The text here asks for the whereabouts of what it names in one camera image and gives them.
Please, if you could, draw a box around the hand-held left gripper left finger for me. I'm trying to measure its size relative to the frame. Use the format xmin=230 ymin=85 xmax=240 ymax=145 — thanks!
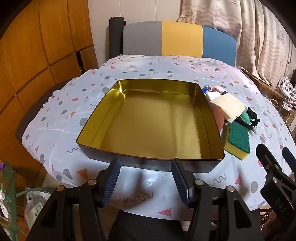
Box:
xmin=25 ymin=158 xmax=122 ymax=241

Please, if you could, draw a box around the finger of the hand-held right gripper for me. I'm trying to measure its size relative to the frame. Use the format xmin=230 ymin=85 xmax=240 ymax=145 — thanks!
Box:
xmin=255 ymin=143 xmax=283 ymax=178
xmin=281 ymin=147 xmax=296 ymax=174

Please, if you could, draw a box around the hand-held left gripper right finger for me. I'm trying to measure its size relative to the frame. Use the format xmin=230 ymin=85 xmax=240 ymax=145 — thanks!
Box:
xmin=172 ymin=158 xmax=265 ymax=241

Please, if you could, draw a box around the green and yellow sponge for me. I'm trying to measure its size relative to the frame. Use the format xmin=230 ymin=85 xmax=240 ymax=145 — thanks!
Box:
xmin=223 ymin=122 xmax=251 ymax=161

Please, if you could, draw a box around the black scrunchie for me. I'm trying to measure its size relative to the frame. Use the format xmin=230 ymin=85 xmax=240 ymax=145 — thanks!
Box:
xmin=246 ymin=106 xmax=261 ymax=123

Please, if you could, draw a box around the brown makeup sponge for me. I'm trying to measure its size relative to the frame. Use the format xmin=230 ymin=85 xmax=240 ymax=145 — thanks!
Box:
xmin=214 ymin=108 xmax=225 ymax=131

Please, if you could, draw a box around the beige scrubbing cloth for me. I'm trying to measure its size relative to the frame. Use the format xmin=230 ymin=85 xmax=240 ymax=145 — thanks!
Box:
xmin=212 ymin=92 xmax=246 ymax=123

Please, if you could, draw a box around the gold tin box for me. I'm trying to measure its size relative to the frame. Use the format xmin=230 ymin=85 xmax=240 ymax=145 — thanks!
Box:
xmin=76 ymin=79 xmax=225 ymax=174

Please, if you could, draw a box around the pink towel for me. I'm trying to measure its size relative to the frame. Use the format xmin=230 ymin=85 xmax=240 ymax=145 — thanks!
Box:
xmin=213 ymin=86 xmax=229 ymax=96

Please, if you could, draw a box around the floral patterned cloth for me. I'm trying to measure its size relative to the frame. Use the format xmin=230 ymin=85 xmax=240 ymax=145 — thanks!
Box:
xmin=276 ymin=76 xmax=296 ymax=111

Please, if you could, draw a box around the wooden side table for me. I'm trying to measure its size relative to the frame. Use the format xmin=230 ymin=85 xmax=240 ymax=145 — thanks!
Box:
xmin=239 ymin=67 xmax=296 ymax=122

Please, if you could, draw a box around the clear plastic bag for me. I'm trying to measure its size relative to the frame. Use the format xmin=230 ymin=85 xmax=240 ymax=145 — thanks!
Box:
xmin=24 ymin=189 xmax=51 ymax=230

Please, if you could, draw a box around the green plastic wrap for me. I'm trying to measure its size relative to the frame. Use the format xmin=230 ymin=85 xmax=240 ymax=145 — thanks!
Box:
xmin=0 ymin=162 xmax=19 ymax=233

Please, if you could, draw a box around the patterned white tablecloth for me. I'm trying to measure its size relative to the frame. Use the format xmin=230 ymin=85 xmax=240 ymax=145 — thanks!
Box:
xmin=20 ymin=54 xmax=293 ymax=217

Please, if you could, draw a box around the pink patterned curtain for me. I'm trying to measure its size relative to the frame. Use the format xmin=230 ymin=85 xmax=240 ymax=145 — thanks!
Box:
xmin=178 ymin=0 xmax=296 ymax=80

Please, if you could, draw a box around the grey yellow blue chair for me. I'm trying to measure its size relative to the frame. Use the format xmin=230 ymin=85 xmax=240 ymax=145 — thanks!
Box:
xmin=122 ymin=20 xmax=237 ymax=67

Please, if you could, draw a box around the black rolled mat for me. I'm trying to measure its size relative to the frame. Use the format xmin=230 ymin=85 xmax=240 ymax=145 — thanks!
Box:
xmin=109 ymin=17 xmax=127 ymax=60

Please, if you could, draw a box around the wooden cabinet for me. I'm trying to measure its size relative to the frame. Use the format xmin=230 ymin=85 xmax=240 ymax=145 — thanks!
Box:
xmin=0 ymin=0 xmax=98 ymax=168

